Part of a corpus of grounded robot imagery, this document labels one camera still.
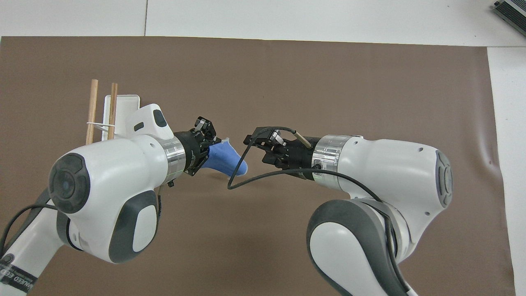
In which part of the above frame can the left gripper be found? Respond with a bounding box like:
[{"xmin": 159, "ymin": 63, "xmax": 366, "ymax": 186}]
[{"xmin": 174, "ymin": 116, "xmax": 217, "ymax": 177}]

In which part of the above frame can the white plastic tray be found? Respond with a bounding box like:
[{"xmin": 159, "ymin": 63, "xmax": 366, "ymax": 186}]
[{"xmin": 103, "ymin": 94, "xmax": 141, "ymax": 139}]

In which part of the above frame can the wooden stick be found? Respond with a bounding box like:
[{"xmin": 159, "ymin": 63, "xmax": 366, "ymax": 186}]
[
  {"xmin": 85, "ymin": 79, "xmax": 99, "ymax": 146},
  {"xmin": 107, "ymin": 83, "xmax": 118, "ymax": 141}
]

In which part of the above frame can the white zip tie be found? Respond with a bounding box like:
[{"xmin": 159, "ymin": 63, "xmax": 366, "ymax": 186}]
[{"xmin": 86, "ymin": 121, "xmax": 116, "ymax": 133}]

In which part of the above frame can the grey metal box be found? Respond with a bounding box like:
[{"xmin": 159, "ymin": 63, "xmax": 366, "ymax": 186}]
[{"xmin": 493, "ymin": 0, "xmax": 526, "ymax": 38}]

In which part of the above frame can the black cable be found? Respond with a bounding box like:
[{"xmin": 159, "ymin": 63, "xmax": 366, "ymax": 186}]
[
  {"xmin": 0, "ymin": 204, "xmax": 59, "ymax": 257},
  {"xmin": 227, "ymin": 126, "xmax": 411, "ymax": 296}
]

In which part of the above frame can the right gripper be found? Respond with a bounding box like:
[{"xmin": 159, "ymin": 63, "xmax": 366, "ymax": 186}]
[{"xmin": 243, "ymin": 127, "xmax": 320, "ymax": 180}]

